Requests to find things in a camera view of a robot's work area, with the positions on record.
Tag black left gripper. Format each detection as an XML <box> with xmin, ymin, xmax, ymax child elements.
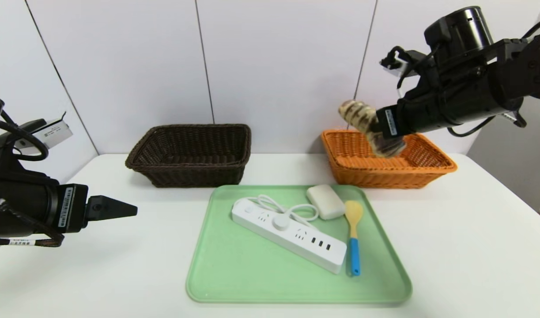
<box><xmin>0</xmin><ymin>174</ymin><xmax>138</xmax><ymax>239</ymax></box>

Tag white power strip with cord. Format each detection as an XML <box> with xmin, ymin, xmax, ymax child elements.
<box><xmin>231</xmin><ymin>194</ymin><xmax>347</xmax><ymax>275</ymax></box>

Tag brown striped bread loaf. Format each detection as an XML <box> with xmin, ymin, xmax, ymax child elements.
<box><xmin>338</xmin><ymin>100</ymin><xmax>406</xmax><ymax>159</ymax></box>

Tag dark brown wicker basket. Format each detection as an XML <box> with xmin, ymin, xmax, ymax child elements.
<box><xmin>125</xmin><ymin>124</ymin><xmax>252</xmax><ymax>188</ymax></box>

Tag orange wicker basket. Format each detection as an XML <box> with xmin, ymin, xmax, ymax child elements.
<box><xmin>321</xmin><ymin>129</ymin><xmax>458</xmax><ymax>189</ymax></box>

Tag light green plastic tray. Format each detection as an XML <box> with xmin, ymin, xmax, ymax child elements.
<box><xmin>186</xmin><ymin>185</ymin><xmax>412</xmax><ymax>303</ymax></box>

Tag black left wrist camera cable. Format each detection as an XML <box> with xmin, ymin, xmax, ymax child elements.
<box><xmin>0</xmin><ymin>116</ymin><xmax>49</xmax><ymax>162</ymax></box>

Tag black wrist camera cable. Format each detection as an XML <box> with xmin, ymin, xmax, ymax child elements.
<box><xmin>0</xmin><ymin>116</ymin><xmax>49</xmax><ymax>162</ymax></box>
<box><xmin>396</xmin><ymin>17</ymin><xmax>540</xmax><ymax>137</ymax></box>

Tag thin braided cable with label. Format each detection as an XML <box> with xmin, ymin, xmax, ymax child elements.
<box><xmin>0</xmin><ymin>199</ymin><xmax>65</xmax><ymax>248</ymax></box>

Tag wooden spoon with blue handle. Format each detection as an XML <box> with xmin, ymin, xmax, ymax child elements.
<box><xmin>344</xmin><ymin>200</ymin><xmax>363</xmax><ymax>277</ymax></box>

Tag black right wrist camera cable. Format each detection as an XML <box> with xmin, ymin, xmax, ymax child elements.
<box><xmin>396</xmin><ymin>17</ymin><xmax>540</xmax><ymax>137</ymax></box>

